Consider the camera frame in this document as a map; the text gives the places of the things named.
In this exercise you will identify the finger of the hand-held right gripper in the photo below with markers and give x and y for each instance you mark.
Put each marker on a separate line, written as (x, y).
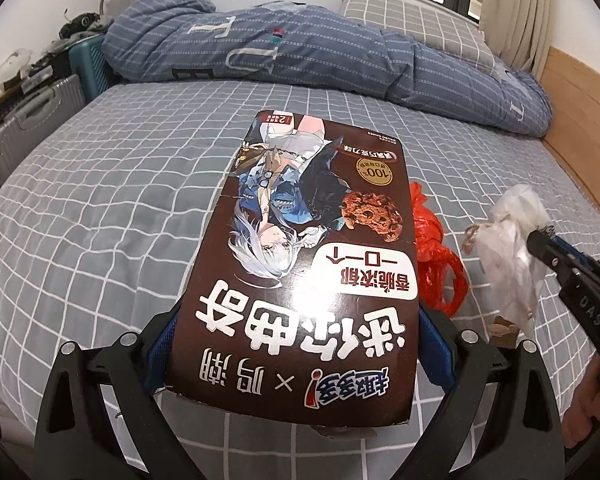
(580, 295)
(582, 259)

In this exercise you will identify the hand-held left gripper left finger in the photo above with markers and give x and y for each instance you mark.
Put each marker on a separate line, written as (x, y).
(162, 355)

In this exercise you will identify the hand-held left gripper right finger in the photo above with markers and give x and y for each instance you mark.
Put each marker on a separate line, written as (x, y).
(437, 355)

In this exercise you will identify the clear plastic bag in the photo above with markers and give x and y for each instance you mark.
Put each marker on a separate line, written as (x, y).
(505, 270)
(520, 205)

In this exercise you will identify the brown cookie box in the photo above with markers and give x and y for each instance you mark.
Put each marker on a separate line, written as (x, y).
(290, 260)

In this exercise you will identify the person's right hand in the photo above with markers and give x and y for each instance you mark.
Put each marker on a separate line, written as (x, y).
(585, 427)

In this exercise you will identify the crumpled clear plastic bag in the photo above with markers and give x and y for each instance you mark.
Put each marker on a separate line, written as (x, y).
(520, 205)

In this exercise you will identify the red plastic bag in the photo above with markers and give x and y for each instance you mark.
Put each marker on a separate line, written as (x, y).
(430, 240)

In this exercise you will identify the wooden bed headboard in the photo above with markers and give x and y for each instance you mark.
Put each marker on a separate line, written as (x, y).
(580, 110)

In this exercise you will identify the grey checked bed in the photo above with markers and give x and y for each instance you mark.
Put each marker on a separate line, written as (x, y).
(105, 210)

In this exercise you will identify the grey suitcase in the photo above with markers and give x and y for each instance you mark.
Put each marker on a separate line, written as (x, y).
(30, 125)

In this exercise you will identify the teal suitcase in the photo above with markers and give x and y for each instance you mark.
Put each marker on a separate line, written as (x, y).
(92, 70)

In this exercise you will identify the grey checked pillow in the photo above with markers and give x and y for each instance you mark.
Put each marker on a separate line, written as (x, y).
(405, 20)

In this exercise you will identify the white plastic appliance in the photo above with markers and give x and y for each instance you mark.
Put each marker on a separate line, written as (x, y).
(12, 67)

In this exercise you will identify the blue striped quilt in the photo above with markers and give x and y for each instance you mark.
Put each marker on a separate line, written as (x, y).
(305, 50)

